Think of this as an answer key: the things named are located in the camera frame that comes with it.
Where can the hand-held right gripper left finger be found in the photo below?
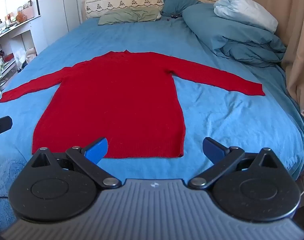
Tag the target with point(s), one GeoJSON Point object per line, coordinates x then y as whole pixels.
{"type": "Point", "coordinates": [98, 151]}

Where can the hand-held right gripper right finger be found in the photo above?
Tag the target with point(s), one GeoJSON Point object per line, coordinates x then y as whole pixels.
{"type": "Point", "coordinates": [212, 151]}

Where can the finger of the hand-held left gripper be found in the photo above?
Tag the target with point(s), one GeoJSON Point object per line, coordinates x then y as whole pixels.
{"type": "Point", "coordinates": [3, 124]}

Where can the red knit sweater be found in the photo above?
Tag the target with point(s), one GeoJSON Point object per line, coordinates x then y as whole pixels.
{"type": "Point", "coordinates": [116, 100]}

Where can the bed with blue sheet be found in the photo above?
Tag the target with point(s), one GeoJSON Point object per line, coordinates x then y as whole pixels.
{"type": "Point", "coordinates": [217, 120]}

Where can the fluffy blue rug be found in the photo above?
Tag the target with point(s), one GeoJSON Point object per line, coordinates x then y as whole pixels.
{"type": "Point", "coordinates": [5, 187]}

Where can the red box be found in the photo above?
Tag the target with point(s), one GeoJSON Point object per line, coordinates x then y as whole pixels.
{"type": "Point", "coordinates": [8, 57]}

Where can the beige soft bag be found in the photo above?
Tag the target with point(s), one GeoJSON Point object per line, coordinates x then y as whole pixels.
{"type": "Point", "coordinates": [31, 54]}

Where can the white shelf unit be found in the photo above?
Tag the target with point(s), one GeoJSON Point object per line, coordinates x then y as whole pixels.
{"type": "Point", "coordinates": [15, 45]}

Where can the orange jar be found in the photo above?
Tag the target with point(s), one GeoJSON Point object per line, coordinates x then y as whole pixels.
{"type": "Point", "coordinates": [21, 15]}

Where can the pink box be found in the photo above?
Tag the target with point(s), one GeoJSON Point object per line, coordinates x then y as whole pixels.
{"type": "Point", "coordinates": [29, 11]}

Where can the teal bolster pillow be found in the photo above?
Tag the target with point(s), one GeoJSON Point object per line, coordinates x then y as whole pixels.
{"type": "Point", "coordinates": [229, 35]}

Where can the white wardrobe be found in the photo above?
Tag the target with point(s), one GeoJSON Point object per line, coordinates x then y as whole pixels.
{"type": "Point", "coordinates": [59, 5]}

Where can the beige curtain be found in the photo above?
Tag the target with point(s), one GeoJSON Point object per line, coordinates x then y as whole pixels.
{"type": "Point", "coordinates": [297, 42]}

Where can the small dark object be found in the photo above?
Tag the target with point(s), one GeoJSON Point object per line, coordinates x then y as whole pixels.
{"type": "Point", "coordinates": [174, 17]}

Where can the green pillow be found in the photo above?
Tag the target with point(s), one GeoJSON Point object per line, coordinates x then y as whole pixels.
{"type": "Point", "coordinates": [128, 15]}

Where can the light blue blanket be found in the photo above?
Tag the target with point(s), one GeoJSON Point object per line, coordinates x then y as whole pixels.
{"type": "Point", "coordinates": [244, 11]}

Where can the cream embroidered pillow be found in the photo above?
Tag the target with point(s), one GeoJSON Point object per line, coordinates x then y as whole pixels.
{"type": "Point", "coordinates": [122, 3]}

